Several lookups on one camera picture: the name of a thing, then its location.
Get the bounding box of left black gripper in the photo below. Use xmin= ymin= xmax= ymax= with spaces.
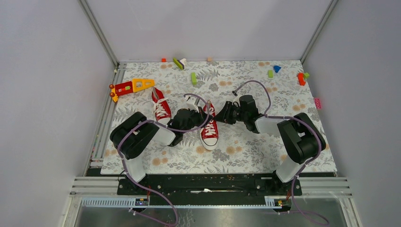
xmin=181 ymin=105 xmax=212 ymax=134

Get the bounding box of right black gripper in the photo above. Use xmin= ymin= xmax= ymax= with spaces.
xmin=213 ymin=101 xmax=248 ymax=125

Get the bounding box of red sneaker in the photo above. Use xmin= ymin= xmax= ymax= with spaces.
xmin=151 ymin=87 xmax=172 ymax=125
xmin=199 ymin=100 xmax=219 ymax=150

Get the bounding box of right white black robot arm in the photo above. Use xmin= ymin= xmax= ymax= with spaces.
xmin=214 ymin=95 xmax=326 ymax=195

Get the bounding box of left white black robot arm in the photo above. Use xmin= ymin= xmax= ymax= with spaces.
xmin=110 ymin=108 xmax=213 ymax=194

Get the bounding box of floral patterned mat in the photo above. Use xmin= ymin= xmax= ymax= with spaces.
xmin=100 ymin=60 xmax=338 ymax=175

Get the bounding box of green block near centre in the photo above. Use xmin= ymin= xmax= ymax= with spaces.
xmin=191 ymin=72 xmax=197 ymax=86

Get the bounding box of green purple white block stack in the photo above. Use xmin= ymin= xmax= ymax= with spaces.
xmin=173 ymin=58 xmax=187 ymax=70

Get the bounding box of blue triangular block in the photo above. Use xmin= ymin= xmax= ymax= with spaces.
xmin=273 ymin=65 xmax=281 ymax=73

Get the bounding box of orange block right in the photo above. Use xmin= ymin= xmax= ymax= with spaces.
xmin=297 ymin=72 xmax=306 ymax=86

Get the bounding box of red yellow toy block assembly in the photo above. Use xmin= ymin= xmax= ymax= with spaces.
xmin=109 ymin=79 xmax=155 ymax=103

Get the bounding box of pink block at edge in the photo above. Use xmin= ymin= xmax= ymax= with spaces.
xmin=314 ymin=98 xmax=322 ymax=110

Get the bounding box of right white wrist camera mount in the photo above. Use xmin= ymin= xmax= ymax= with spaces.
xmin=232 ymin=91 xmax=240 ymax=106

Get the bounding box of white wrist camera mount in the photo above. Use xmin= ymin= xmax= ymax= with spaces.
xmin=186 ymin=96 xmax=200 ymax=112
xmin=232 ymin=91 xmax=240 ymax=106

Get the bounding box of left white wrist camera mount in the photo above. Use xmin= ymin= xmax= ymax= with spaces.
xmin=186 ymin=96 xmax=200 ymax=112

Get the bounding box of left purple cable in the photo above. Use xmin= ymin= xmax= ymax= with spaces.
xmin=116 ymin=93 xmax=211 ymax=227

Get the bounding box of purple cable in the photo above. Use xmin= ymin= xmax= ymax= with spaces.
xmin=232 ymin=79 xmax=330 ymax=227
xmin=116 ymin=93 xmax=211 ymax=227

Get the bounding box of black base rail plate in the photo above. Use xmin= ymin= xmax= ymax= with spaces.
xmin=117 ymin=174 xmax=307 ymax=206

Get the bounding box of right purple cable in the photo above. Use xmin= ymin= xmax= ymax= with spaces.
xmin=232 ymin=79 xmax=330 ymax=227

